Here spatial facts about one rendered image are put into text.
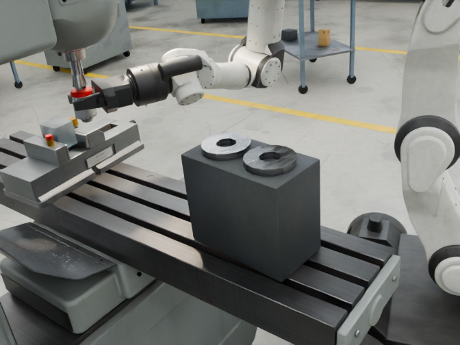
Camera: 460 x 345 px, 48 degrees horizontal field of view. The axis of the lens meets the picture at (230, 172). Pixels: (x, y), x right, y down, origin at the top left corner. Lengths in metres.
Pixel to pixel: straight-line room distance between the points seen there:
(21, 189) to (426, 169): 0.92
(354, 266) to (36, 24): 0.68
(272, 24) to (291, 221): 0.64
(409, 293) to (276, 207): 0.76
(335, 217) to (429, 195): 1.56
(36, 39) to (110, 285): 0.53
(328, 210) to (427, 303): 1.45
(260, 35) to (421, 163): 0.51
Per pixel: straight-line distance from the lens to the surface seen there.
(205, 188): 0.91
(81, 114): 1.16
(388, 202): 2.93
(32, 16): 0.95
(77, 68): 1.14
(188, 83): 1.19
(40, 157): 1.31
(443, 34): 1.13
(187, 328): 1.45
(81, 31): 1.05
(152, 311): 1.29
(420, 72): 1.18
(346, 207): 2.87
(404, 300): 1.48
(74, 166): 1.29
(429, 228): 1.36
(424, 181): 1.23
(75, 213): 1.19
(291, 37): 4.91
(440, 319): 1.44
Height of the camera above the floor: 1.55
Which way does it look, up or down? 28 degrees down
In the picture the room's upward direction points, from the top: 6 degrees counter-clockwise
